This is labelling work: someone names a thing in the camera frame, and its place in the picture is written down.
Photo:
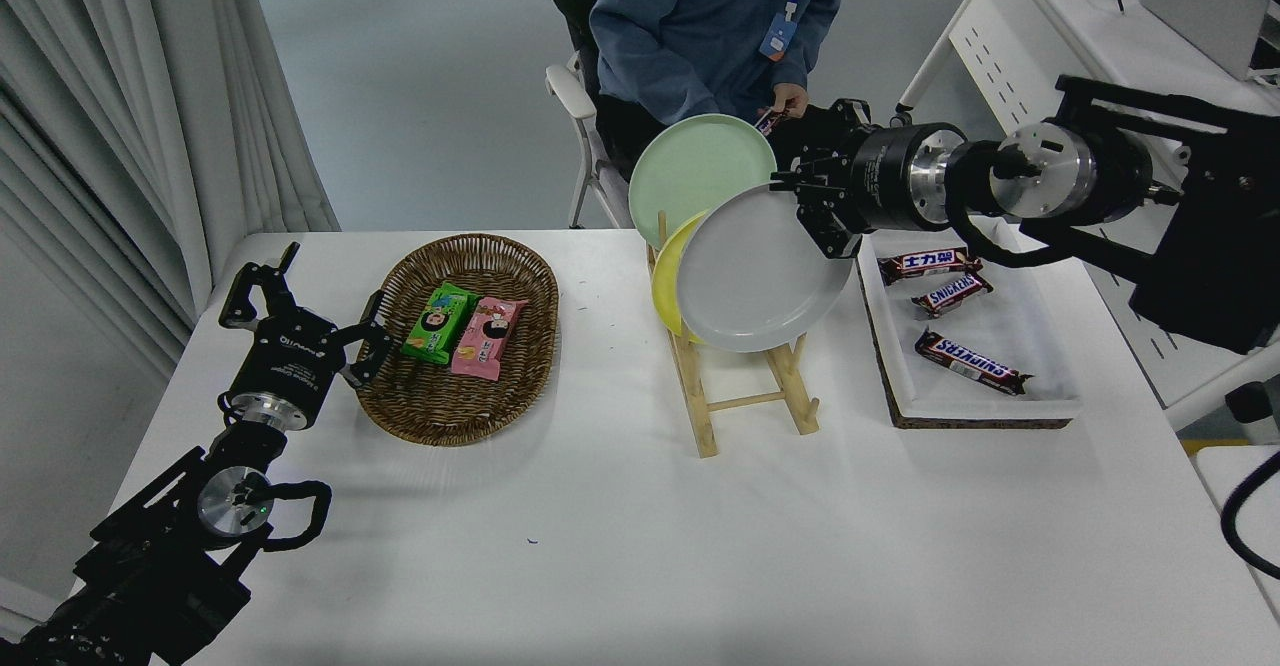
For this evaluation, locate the grey laptop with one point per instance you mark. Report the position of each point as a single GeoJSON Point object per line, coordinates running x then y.
{"type": "Point", "coordinates": [1205, 1]}

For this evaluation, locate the short snickers bar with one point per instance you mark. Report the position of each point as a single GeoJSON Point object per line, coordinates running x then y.
{"type": "Point", "coordinates": [950, 295]}

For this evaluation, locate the long snickers bar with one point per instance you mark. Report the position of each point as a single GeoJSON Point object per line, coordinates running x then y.
{"type": "Point", "coordinates": [972, 362]}

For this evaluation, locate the white curtain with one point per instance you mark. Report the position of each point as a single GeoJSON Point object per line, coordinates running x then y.
{"type": "Point", "coordinates": [120, 126]}

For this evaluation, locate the snickers bar with chinese print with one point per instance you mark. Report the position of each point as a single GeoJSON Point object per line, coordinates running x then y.
{"type": "Point", "coordinates": [930, 264]}

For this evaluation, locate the person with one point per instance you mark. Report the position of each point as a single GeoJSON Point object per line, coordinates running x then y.
{"type": "Point", "coordinates": [690, 26]}

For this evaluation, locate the pink snack pack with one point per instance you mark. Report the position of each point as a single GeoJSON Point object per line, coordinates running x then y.
{"type": "Point", "coordinates": [487, 338]}

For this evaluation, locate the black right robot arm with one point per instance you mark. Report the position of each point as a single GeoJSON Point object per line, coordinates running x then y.
{"type": "Point", "coordinates": [1210, 236]}

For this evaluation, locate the white side table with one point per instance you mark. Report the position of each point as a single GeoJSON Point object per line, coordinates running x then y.
{"type": "Point", "coordinates": [1215, 461]}

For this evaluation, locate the brown wicker basket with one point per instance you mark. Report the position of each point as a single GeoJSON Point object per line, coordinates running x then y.
{"type": "Point", "coordinates": [450, 406]}

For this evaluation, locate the wooden plate rack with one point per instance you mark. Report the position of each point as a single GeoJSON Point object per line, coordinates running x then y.
{"type": "Point", "coordinates": [700, 406]}

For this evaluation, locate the white perforated desk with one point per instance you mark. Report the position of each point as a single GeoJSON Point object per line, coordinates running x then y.
{"type": "Point", "coordinates": [1010, 36]}

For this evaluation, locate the green snack pack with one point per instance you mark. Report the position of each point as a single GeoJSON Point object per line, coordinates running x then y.
{"type": "Point", "coordinates": [435, 321]}

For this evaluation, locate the white rectangular tray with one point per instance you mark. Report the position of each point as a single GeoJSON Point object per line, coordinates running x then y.
{"type": "Point", "coordinates": [1030, 346]}

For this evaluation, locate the pale green plate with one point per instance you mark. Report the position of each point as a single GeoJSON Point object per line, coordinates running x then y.
{"type": "Point", "coordinates": [690, 166]}

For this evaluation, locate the person's left hand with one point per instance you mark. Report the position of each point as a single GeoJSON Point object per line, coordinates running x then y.
{"type": "Point", "coordinates": [792, 98]}

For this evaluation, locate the grey plate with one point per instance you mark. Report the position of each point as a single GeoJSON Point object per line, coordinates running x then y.
{"type": "Point", "coordinates": [760, 271]}

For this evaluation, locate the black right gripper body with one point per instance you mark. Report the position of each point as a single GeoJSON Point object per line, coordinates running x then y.
{"type": "Point", "coordinates": [885, 181]}

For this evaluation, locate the yellow plate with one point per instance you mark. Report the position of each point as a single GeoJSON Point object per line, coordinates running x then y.
{"type": "Point", "coordinates": [668, 286]}

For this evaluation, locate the snickers bar with purple sheen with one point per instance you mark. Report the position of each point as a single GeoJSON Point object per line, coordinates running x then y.
{"type": "Point", "coordinates": [768, 123]}

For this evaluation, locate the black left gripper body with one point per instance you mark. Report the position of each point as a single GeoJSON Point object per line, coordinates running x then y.
{"type": "Point", "coordinates": [290, 361]}

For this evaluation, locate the white chair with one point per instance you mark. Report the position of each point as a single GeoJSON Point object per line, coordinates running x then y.
{"type": "Point", "coordinates": [585, 121]}

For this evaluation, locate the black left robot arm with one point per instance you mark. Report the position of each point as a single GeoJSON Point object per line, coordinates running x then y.
{"type": "Point", "coordinates": [150, 566]}

